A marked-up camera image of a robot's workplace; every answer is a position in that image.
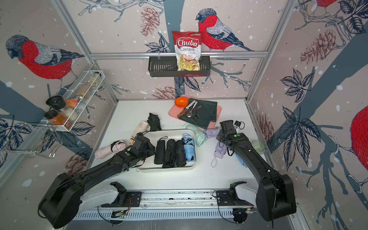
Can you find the dark small spoon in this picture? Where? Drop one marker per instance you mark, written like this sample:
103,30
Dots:
196,110

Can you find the pink folded umbrella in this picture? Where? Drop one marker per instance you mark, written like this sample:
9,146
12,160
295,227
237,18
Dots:
113,148

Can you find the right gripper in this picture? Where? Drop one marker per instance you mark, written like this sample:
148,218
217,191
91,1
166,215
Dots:
220,137

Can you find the lilac umbrella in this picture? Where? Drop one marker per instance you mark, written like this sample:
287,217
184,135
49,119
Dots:
219,152
212,133

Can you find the Chuba cassava chips bag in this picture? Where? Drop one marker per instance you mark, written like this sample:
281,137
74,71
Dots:
188,50

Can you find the clear green glass jar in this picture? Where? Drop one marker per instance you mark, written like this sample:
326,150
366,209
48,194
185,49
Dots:
259,146

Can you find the black lid spice jar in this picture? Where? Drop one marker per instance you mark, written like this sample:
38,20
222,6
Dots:
56,102

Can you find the black umbrella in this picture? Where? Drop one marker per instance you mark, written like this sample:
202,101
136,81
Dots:
154,122
180,155
160,151
169,161

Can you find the orange spice jar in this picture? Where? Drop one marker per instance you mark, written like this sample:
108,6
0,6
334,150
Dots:
56,118

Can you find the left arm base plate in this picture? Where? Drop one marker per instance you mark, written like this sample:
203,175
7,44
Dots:
132,199

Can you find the beige folded umbrella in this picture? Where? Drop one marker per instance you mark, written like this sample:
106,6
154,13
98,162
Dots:
141,128

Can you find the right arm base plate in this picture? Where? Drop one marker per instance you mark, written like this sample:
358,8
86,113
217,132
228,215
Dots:
227,198

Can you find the orange plastic bowl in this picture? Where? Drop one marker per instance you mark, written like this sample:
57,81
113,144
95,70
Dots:
181,102

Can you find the black wall basket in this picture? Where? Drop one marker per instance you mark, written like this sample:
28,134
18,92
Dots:
167,67

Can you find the white wire spice rack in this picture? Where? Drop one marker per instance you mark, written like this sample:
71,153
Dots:
77,99

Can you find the dark green cloth napkin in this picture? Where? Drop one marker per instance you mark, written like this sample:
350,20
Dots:
206,114

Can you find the mint green umbrella right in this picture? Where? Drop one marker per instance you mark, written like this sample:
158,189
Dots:
200,136

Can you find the white storage box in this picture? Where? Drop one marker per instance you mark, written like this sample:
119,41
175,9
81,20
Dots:
154,136

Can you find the pink plastic tray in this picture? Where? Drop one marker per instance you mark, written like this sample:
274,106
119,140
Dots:
175,111

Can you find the light blue umbrella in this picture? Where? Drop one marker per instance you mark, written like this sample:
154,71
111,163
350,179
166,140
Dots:
241,161
189,146

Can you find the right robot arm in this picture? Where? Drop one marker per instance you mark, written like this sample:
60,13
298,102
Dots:
275,197

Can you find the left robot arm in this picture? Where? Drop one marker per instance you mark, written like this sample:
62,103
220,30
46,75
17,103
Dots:
70,195

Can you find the silver spoon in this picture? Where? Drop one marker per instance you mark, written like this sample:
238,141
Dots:
189,114

